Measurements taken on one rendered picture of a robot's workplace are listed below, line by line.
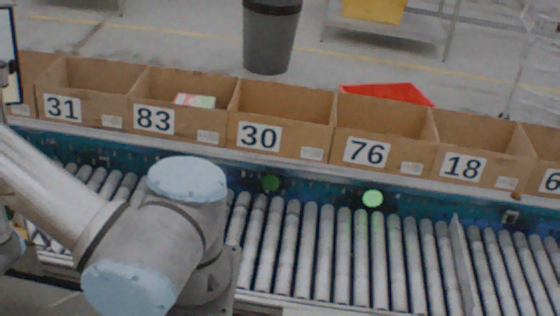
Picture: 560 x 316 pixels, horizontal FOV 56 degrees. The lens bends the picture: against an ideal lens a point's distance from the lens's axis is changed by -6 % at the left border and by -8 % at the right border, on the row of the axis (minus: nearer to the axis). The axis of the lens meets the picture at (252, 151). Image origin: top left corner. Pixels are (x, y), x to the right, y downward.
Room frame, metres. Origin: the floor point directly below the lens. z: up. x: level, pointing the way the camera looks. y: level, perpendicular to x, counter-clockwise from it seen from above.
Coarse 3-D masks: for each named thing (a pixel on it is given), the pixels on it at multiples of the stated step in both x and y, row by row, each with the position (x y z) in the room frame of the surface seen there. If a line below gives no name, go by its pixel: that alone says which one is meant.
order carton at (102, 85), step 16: (64, 64) 2.10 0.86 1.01; (80, 64) 2.11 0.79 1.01; (96, 64) 2.11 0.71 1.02; (112, 64) 2.10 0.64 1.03; (128, 64) 2.09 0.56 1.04; (144, 64) 2.09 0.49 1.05; (48, 80) 1.95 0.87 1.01; (64, 80) 2.09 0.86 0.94; (80, 80) 2.11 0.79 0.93; (96, 80) 2.11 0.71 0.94; (112, 80) 2.10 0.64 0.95; (128, 80) 2.09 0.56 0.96; (80, 96) 1.81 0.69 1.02; (96, 96) 1.81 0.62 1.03; (112, 96) 1.80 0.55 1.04; (80, 112) 1.81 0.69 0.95; (96, 112) 1.81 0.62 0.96; (112, 112) 1.80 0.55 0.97; (96, 128) 1.81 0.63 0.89; (112, 128) 1.80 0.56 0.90
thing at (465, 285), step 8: (456, 216) 1.58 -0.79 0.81; (456, 224) 1.54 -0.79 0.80; (448, 232) 1.59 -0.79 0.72; (456, 232) 1.51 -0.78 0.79; (456, 240) 1.48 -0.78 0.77; (456, 248) 1.46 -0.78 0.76; (456, 256) 1.43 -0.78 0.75; (464, 256) 1.36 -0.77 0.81; (456, 264) 1.40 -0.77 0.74; (464, 264) 1.34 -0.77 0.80; (456, 272) 1.37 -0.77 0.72; (464, 272) 1.31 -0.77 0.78; (464, 280) 1.28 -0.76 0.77; (464, 288) 1.26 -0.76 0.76; (472, 288) 1.21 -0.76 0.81; (464, 296) 1.23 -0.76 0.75; (472, 296) 1.18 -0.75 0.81; (464, 304) 1.21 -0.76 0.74; (472, 304) 1.16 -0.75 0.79; (464, 312) 1.18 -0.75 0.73
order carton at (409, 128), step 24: (336, 96) 1.98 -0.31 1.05; (360, 96) 2.01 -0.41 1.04; (336, 120) 1.78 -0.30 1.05; (360, 120) 2.01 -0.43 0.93; (384, 120) 2.00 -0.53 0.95; (408, 120) 1.99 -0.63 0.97; (432, 120) 1.87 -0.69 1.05; (336, 144) 1.73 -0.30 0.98; (408, 144) 1.70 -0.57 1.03; (432, 144) 1.70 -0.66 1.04; (360, 168) 1.72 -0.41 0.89; (384, 168) 1.71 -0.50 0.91
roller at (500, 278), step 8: (488, 232) 1.58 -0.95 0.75; (488, 240) 1.53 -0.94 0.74; (488, 248) 1.50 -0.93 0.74; (496, 248) 1.49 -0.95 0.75; (488, 256) 1.46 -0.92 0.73; (496, 256) 1.44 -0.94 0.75; (496, 264) 1.40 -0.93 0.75; (496, 272) 1.36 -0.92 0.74; (504, 272) 1.36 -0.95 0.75; (496, 280) 1.33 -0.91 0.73; (504, 280) 1.32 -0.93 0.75; (496, 288) 1.30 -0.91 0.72; (504, 288) 1.28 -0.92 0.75; (504, 296) 1.25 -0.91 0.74; (512, 296) 1.25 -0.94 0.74; (504, 304) 1.22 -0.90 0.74; (512, 304) 1.21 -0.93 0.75; (504, 312) 1.19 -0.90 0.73; (512, 312) 1.17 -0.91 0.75
